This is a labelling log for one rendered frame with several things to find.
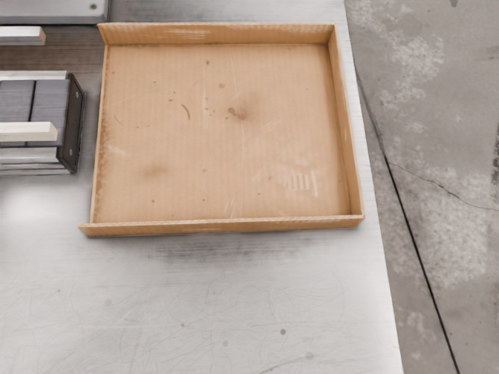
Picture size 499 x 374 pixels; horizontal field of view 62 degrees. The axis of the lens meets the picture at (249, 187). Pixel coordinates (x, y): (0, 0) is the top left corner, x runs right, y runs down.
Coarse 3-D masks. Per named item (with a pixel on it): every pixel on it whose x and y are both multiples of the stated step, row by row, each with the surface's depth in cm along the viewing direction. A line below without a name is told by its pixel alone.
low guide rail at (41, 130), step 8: (0, 128) 41; (8, 128) 41; (16, 128) 41; (24, 128) 41; (32, 128) 41; (40, 128) 41; (48, 128) 41; (0, 136) 41; (8, 136) 42; (16, 136) 42; (24, 136) 42; (32, 136) 42; (40, 136) 42; (48, 136) 42; (56, 136) 43
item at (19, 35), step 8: (0, 32) 39; (8, 32) 39; (16, 32) 39; (24, 32) 39; (32, 32) 39; (40, 32) 40; (0, 40) 40; (8, 40) 40; (16, 40) 40; (24, 40) 40; (32, 40) 40; (40, 40) 40
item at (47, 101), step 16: (16, 80) 47; (32, 80) 47; (48, 80) 47; (64, 80) 47; (0, 96) 46; (16, 96) 46; (32, 96) 46; (48, 96) 46; (64, 96) 46; (0, 112) 45; (16, 112) 46; (32, 112) 46; (48, 112) 46; (64, 112) 46; (64, 128) 45; (0, 144) 44; (16, 144) 44; (32, 144) 44; (48, 144) 44
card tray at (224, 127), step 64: (128, 64) 54; (192, 64) 54; (256, 64) 55; (320, 64) 55; (128, 128) 51; (192, 128) 51; (256, 128) 52; (320, 128) 52; (128, 192) 48; (192, 192) 48; (256, 192) 49; (320, 192) 49
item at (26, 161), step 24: (0, 72) 47; (24, 72) 48; (48, 72) 48; (72, 96) 48; (72, 120) 48; (72, 144) 48; (0, 168) 46; (24, 168) 48; (48, 168) 48; (72, 168) 47
